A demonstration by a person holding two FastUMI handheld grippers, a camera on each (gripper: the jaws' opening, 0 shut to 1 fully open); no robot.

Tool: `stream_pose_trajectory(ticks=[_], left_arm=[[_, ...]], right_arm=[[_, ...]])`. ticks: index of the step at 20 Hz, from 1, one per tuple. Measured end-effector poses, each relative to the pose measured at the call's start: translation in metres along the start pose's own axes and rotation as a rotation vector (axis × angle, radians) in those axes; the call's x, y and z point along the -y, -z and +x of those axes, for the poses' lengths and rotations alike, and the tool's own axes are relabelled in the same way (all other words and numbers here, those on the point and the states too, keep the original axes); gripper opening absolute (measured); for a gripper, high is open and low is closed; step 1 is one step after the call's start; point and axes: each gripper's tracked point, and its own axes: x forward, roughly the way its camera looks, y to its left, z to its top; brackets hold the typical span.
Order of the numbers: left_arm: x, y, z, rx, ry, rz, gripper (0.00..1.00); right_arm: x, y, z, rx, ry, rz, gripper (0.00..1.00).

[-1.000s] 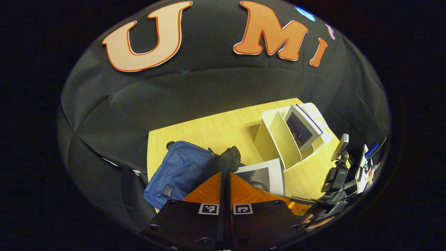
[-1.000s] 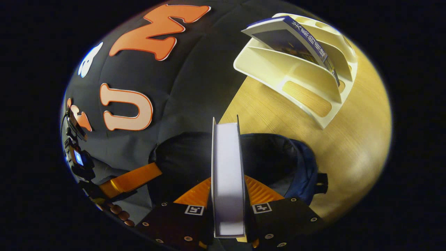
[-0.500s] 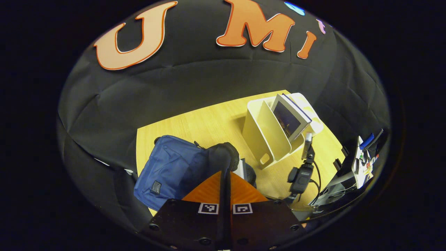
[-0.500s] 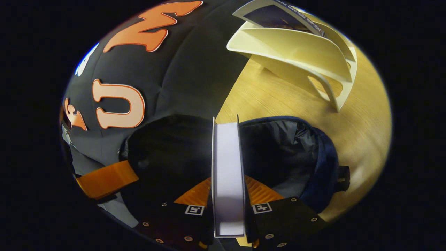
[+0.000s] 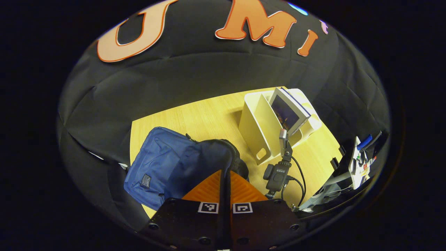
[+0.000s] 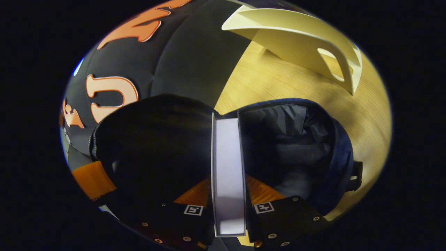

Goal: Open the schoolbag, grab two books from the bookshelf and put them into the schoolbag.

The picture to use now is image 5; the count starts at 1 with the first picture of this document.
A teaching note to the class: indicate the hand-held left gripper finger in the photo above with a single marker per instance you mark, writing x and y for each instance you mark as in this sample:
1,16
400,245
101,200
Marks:
221,223
228,223

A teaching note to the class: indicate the white bookshelf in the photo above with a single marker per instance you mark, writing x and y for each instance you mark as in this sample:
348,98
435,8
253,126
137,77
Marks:
258,129

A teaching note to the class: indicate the white spine book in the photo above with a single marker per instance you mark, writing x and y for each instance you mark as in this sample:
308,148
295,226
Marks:
285,111

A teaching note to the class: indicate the blue cover book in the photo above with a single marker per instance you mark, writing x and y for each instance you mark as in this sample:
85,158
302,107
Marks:
296,101

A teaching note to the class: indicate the blue schoolbag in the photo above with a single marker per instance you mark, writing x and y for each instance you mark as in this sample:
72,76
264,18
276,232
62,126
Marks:
163,164

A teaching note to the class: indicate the pale grey object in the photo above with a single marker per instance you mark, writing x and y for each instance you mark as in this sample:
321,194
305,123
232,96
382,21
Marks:
320,197

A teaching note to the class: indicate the white board with coloured parts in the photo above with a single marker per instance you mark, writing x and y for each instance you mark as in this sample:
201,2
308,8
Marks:
360,167

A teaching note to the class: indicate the black backdrop cloth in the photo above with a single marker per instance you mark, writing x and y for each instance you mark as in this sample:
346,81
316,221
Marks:
195,76

